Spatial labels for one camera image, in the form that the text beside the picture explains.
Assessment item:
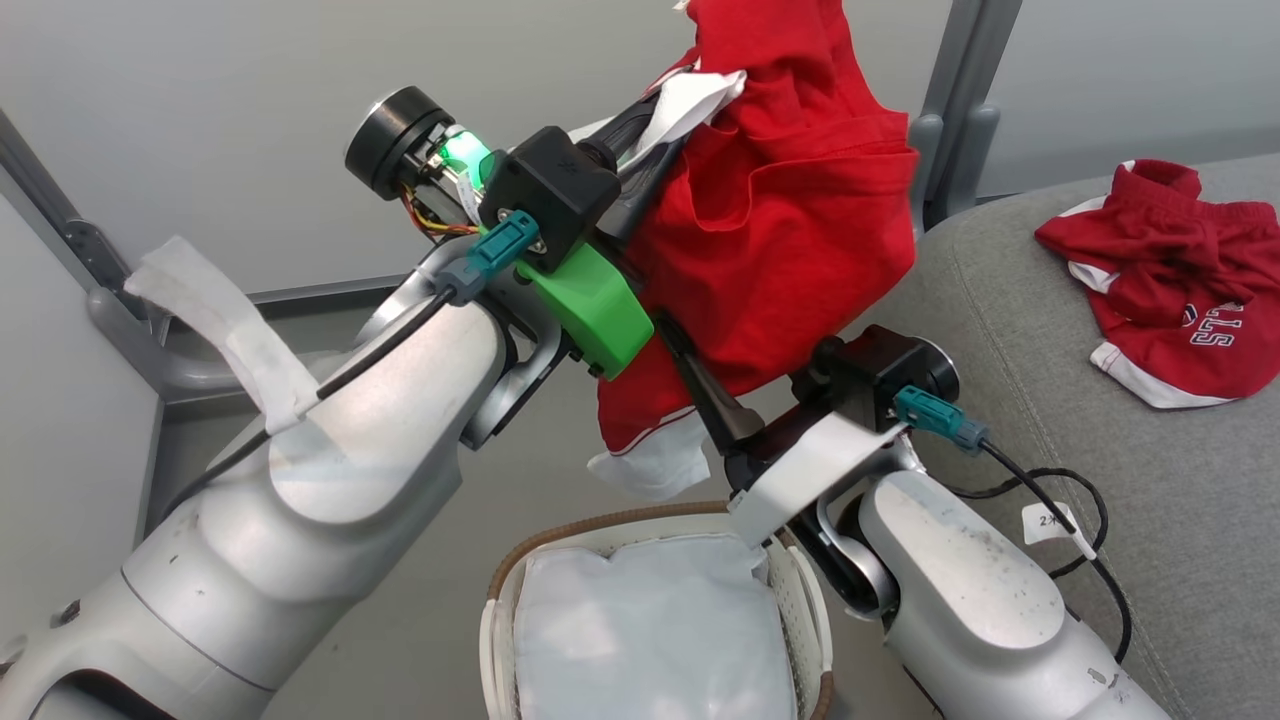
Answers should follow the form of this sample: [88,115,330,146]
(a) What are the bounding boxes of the red white lettered shorts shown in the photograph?
[1035,158,1280,411]

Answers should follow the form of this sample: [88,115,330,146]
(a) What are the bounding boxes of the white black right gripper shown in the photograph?
[655,315,906,546]

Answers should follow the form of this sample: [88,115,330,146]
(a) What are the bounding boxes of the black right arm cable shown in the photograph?
[893,385,1136,666]

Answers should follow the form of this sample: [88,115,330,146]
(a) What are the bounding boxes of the woven laundry basket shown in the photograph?
[480,500,836,720]

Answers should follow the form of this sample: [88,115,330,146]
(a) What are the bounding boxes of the light grey fabric sofa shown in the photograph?
[860,150,1280,720]

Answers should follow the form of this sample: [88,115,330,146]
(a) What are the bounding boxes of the grey metal frame post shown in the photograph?
[920,0,1026,201]
[0,108,141,311]

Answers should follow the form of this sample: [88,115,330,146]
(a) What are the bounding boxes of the white tape strip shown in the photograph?
[124,235,323,438]

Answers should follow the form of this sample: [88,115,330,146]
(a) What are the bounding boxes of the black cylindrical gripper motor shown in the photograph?
[344,85,496,243]

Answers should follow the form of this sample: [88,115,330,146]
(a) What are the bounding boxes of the grey curved post bracket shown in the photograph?
[908,100,1001,233]
[85,285,261,403]

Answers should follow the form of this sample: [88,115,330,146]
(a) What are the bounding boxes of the red white jersey shirt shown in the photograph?
[585,0,921,501]

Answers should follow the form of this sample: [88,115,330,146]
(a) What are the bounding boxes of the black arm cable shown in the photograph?
[160,210,549,516]
[893,385,1136,666]

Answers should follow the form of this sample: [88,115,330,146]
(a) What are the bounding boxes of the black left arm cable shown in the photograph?
[160,210,549,516]

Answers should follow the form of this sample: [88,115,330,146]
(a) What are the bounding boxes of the white cable label tag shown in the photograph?
[1020,500,1098,561]

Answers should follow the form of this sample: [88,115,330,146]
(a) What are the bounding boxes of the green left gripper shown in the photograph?
[518,92,671,383]

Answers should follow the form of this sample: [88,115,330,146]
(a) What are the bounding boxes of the grey metal floor rail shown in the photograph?
[245,272,426,309]

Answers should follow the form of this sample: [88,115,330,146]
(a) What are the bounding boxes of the white basket liner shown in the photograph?
[513,533,801,720]

